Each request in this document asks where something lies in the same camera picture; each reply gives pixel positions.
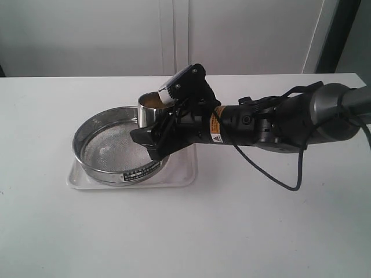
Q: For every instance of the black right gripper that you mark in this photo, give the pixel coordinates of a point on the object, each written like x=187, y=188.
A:
x=185, y=124

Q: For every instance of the stainless steel cup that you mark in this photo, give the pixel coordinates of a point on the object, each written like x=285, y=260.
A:
x=147, y=116

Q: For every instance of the yellow and white grains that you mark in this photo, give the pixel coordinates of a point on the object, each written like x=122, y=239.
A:
x=152, y=103

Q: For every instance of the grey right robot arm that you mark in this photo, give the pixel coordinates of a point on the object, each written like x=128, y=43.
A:
x=304, y=115

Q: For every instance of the round stainless steel sieve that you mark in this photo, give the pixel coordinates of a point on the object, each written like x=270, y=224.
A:
x=103, y=147

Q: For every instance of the white plastic tray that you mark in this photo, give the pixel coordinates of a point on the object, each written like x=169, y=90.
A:
x=180, y=170

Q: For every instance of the white cabinet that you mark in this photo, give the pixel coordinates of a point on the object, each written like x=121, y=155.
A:
x=148, y=38

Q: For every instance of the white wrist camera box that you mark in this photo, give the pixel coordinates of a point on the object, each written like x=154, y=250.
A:
x=178, y=86

